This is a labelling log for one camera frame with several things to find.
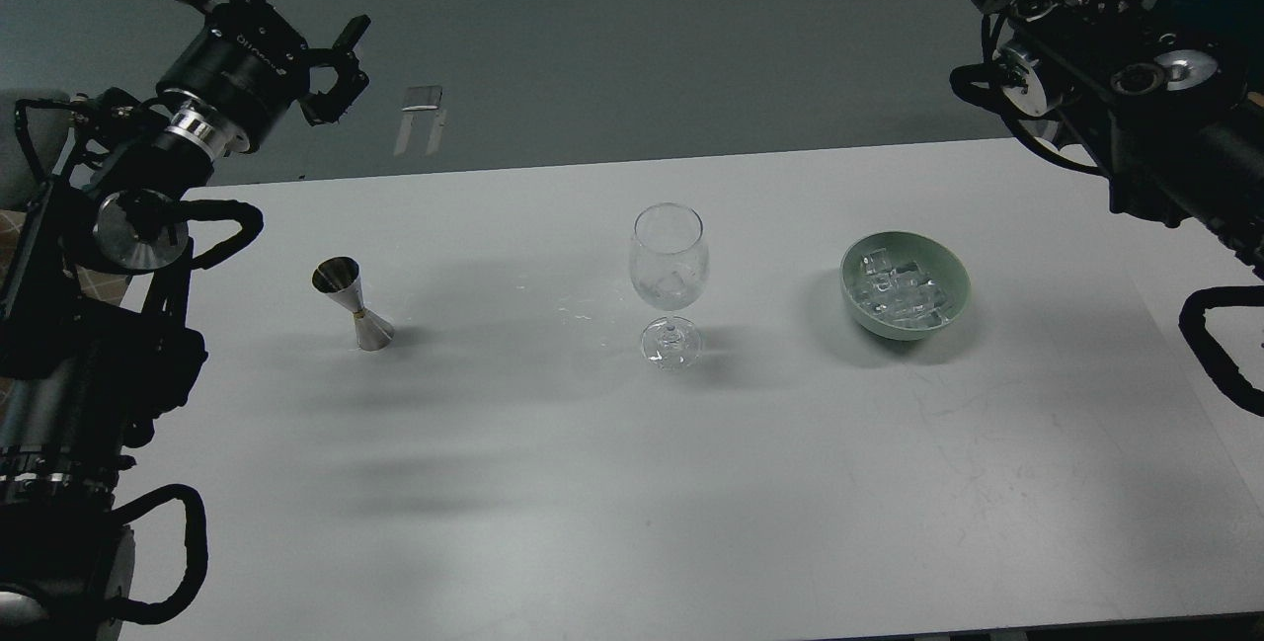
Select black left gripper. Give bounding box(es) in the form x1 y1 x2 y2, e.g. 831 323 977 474
155 0 372 152

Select steel cocktail jigger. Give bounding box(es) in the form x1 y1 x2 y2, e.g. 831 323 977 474
311 257 396 351

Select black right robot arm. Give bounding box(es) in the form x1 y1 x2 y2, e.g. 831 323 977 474
951 0 1261 276

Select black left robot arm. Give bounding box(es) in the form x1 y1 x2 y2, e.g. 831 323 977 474
3 0 370 640

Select clear ice cubes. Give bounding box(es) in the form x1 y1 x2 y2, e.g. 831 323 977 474
849 249 952 330

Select clear wine glass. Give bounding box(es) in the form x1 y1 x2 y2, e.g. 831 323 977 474
628 201 710 370

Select grey chair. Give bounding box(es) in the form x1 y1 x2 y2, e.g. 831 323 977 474
0 90 80 215

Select green bowl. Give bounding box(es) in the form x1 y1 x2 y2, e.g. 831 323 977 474
838 231 975 341

